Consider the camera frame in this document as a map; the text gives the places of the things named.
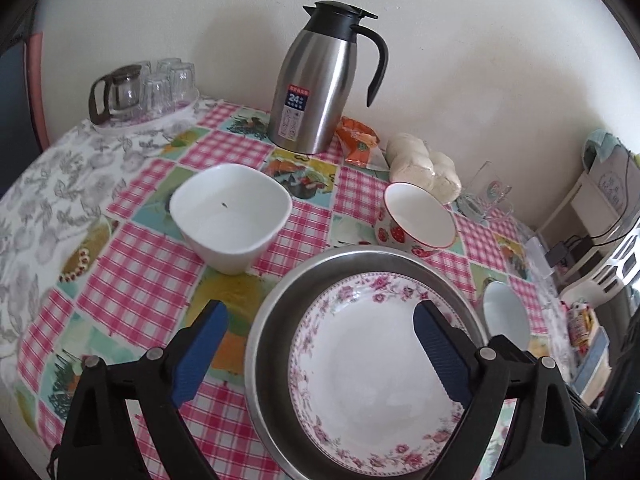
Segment white shelf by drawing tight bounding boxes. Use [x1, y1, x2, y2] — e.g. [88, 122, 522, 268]
[537, 160, 640, 261]

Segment colourful snack packets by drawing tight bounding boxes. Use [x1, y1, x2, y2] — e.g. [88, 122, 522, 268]
[567, 300, 593, 348]

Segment small white bowl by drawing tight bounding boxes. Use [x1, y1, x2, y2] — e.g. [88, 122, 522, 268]
[482, 281, 531, 353]

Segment dark blue cabinet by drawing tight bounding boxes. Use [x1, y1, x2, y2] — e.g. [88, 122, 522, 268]
[0, 35, 41, 201]

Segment glass teapot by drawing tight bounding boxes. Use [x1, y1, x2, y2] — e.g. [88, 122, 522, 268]
[89, 64, 143, 126]

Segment black charger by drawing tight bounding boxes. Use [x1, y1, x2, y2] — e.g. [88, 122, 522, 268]
[545, 240, 576, 267]

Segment pink checked tablecloth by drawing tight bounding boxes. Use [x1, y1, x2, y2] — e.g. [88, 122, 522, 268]
[12, 102, 571, 480]

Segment smartphone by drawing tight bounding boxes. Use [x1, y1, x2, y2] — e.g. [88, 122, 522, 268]
[572, 327, 613, 411]

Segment orange snack packet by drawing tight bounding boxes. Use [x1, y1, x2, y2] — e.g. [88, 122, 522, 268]
[335, 116, 388, 168]

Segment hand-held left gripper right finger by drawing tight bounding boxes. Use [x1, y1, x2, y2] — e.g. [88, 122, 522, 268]
[413, 300, 586, 480]

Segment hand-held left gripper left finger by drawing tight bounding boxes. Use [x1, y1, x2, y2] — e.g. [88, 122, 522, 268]
[47, 300, 230, 480]

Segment white square bowl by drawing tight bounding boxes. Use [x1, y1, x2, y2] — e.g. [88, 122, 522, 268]
[169, 163, 293, 276]

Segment strawberry print bowl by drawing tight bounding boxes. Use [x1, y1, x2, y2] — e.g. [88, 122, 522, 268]
[374, 182, 458, 260]

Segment round floral rim plate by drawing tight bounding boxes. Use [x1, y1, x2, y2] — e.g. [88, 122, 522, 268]
[287, 272, 476, 478]

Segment stainless steel thermos jug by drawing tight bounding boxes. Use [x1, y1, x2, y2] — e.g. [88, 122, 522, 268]
[266, 1, 390, 155]

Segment stainless steel basin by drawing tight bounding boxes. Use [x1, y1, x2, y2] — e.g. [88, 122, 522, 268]
[244, 246, 493, 480]

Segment white serving tray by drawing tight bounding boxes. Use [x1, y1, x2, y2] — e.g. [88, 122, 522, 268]
[92, 87, 201, 136]

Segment grey floral tablecloth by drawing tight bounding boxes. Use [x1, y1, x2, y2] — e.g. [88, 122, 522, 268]
[0, 105, 576, 361]

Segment black charging cable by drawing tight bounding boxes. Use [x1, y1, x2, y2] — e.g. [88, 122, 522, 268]
[582, 147, 640, 251]

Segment pink board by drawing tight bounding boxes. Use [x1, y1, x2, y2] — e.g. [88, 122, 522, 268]
[22, 30, 51, 148]

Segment teal cloth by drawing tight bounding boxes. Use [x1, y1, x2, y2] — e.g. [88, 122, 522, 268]
[582, 130, 632, 167]

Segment bag of steamed buns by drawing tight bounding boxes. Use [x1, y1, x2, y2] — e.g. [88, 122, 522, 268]
[387, 132, 462, 205]

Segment white slotted plastic chair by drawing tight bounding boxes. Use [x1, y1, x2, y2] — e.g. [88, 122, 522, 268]
[557, 225, 640, 301]

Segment clear glass mug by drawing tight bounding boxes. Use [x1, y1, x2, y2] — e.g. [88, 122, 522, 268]
[457, 161, 516, 223]

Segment white power strip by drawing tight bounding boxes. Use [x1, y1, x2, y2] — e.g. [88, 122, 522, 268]
[525, 235, 557, 277]

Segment grey printed album box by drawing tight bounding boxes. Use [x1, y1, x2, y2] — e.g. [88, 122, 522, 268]
[592, 147, 640, 221]

